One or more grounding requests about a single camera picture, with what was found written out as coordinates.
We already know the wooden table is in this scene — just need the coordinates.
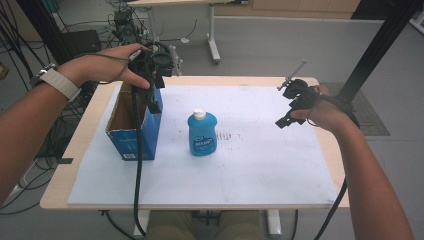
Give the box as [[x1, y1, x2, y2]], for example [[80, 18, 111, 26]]
[[39, 75, 350, 211]]

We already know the person's left leg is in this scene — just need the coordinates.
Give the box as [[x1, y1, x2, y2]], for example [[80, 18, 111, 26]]
[[146, 209, 201, 240]]

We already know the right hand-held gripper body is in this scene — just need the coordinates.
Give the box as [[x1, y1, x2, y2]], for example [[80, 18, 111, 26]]
[[277, 59, 321, 111]]

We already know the thick black gripper cable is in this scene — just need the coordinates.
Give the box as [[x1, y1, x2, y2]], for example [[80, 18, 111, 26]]
[[131, 84, 148, 238], [313, 94, 362, 240]]

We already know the blue cardboard box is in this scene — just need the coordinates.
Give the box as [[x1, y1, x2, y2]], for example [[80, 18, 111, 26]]
[[105, 81, 164, 162]]

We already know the bundle of black cables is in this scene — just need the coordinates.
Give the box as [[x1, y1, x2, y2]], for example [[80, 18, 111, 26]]
[[0, 6, 101, 216]]

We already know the person's left hand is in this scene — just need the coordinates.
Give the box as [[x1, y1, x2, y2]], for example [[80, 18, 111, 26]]
[[56, 43, 152, 90]]

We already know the black equipment with cables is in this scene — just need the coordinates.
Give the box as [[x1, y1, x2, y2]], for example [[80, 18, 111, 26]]
[[111, 8, 149, 44]]

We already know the white table leg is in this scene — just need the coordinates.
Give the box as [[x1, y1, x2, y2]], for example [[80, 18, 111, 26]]
[[133, 209, 152, 238], [265, 209, 283, 238]]

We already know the wooden cabinet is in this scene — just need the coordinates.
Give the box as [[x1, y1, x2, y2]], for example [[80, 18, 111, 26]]
[[214, 0, 363, 19]]

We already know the black box on floor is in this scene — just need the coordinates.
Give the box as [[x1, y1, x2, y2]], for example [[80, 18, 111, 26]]
[[61, 29, 103, 63]]

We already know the person's right leg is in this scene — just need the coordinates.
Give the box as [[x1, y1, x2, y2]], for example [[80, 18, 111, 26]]
[[214, 209, 261, 240]]

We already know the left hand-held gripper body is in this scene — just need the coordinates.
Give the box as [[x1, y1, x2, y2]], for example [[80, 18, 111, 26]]
[[128, 41, 184, 89]]

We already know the blue bottle with white cap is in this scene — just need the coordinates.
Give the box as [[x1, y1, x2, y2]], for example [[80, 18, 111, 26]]
[[187, 108, 219, 158]]

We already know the dark grey floor mat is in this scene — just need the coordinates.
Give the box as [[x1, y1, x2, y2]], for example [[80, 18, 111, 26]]
[[319, 82, 390, 137]]

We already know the wristwatch with beige band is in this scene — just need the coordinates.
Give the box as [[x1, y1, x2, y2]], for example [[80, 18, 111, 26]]
[[29, 63, 82, 103]]

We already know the black metal frame post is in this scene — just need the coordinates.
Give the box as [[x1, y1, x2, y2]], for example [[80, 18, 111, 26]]
[[336, 0, 424, 111]]

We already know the background desk with white legs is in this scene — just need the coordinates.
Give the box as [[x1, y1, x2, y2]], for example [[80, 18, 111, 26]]
[[126, 0, 249, 66]]

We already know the black cable under table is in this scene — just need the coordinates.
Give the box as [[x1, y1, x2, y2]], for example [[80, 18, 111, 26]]
[[289, 209, 300, 240], [99, 209, 138, 240]]

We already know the black metal stand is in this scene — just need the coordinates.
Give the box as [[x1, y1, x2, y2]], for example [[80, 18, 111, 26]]
[[16, 0, 73, 64]]

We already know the person's right hand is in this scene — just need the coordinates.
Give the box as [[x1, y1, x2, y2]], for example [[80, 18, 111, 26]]
[[289, 84, 363, 134]]

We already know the person's leg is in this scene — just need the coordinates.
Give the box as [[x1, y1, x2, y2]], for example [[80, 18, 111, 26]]
[[146, 209, 201, 240], [214, 209, 261, 240]]

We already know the thin grey wrist cord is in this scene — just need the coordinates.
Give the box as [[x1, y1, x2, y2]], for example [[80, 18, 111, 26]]
[[78, 53, 130, 85]]

